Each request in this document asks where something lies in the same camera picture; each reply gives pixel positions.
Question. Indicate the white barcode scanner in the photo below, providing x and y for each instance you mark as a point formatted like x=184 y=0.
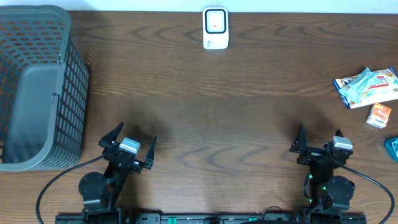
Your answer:
x=215 y=28

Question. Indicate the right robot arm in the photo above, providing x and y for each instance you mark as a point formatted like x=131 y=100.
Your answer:
x=328 y=192

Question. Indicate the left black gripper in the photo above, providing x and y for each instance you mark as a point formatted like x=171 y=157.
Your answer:
x=107 y=139

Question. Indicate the cream snack bag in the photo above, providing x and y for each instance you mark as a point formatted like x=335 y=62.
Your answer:
x=383 y=89

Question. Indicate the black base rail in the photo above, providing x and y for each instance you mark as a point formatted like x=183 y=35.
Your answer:
x=211 y=218

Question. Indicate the orange tissue pack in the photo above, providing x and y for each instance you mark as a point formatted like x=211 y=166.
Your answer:
x=378 y=115

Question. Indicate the grey plastic mesh basket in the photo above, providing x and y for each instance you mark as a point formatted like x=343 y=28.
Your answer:
x=44 y=90

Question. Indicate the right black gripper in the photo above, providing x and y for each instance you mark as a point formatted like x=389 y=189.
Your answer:
x=301 y=144

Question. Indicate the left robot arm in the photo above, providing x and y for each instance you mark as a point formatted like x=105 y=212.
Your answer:
x=100 y=192

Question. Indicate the teal snack packet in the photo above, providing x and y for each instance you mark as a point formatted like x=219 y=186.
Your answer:
x=354 y=90

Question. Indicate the blue mouthwash bottle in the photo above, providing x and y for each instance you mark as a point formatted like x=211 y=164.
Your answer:
x=392 y=147

